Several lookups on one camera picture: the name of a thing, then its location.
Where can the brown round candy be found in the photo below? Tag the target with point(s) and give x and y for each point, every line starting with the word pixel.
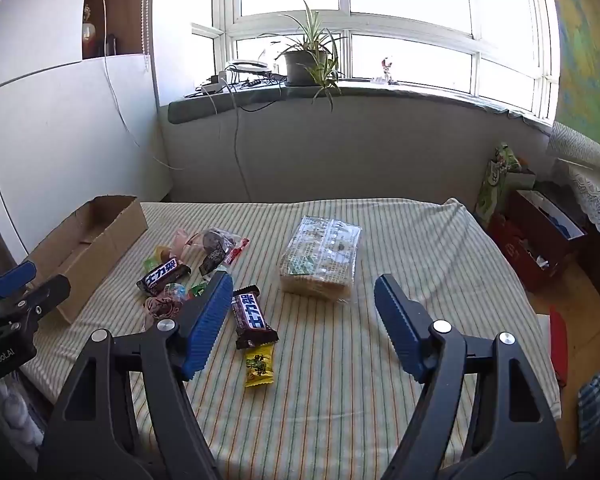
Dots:
pixel 161 251

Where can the clear packet with red seal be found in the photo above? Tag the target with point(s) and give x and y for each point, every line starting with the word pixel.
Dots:
pixel 237 252

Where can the small multicoloured candy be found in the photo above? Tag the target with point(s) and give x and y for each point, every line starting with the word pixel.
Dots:
pixel 175 290

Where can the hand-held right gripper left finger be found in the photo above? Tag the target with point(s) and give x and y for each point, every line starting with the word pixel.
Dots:
pixel 207 325

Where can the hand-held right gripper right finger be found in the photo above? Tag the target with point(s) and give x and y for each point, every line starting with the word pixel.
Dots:
pixel 397 330

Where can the clear-wrapped cracker package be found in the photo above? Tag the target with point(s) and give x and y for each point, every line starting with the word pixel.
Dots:
pixel 320 255

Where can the white wardrobe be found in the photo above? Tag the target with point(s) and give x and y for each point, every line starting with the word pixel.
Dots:
pixel 45 125

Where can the blue checkered cloth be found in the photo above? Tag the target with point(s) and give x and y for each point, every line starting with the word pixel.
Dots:
pixel 592 402

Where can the yellow candy packet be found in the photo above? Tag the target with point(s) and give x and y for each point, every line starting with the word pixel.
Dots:
pixel 258 367

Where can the cardboard box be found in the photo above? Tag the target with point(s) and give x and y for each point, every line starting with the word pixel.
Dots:
pixel 80 255

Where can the brown chocolate bar blue label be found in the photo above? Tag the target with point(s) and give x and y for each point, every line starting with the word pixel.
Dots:
pixel 162 276
pixel 252 317

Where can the small vase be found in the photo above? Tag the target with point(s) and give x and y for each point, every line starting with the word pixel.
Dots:
pixel 86 32

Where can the small black snack packet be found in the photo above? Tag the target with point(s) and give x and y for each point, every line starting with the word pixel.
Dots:
pixel 211 263

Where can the red open box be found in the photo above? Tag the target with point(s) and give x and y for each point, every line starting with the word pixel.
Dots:
pixel 535 245

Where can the white window frame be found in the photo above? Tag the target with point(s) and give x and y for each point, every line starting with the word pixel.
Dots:
pixel 342 22

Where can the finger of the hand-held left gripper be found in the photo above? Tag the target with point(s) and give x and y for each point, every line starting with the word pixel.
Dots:
pixel 14 277
pixel 45 295

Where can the white lace cloth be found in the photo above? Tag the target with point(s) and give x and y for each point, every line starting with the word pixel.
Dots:
pixel 597 195

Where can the clear packet with reddish contents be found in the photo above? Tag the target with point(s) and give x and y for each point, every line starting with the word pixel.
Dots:
pixel 162 306

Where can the small green candy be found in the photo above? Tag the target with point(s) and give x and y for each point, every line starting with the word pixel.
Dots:
pixel 152 262
pixel 198 289

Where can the white round device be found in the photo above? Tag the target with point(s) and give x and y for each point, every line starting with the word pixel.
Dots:
pixel 247 65

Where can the wooden wall shelf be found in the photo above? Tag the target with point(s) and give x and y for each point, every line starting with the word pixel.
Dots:
pixel 122 5

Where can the power adapters on sill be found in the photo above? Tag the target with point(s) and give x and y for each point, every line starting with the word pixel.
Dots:
pixel 211 88

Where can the wall map poster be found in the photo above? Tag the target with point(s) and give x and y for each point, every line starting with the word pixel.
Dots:
pixel 587 50

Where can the green printed bag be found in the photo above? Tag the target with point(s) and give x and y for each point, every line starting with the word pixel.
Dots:
pixel 495 185

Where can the pink packet with dark contents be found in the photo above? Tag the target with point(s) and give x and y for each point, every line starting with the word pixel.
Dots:
pixel 215 241

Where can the small figurine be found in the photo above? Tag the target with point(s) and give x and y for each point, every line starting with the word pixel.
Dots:
pixel 387 71

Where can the flat red item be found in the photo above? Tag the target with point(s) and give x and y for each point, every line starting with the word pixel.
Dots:
pixel 558 347

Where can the white plug adapter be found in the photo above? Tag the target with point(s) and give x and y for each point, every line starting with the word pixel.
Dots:
pixel 223 78

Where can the potted spider plant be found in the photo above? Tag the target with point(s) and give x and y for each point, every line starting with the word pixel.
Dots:
pixel 300 67

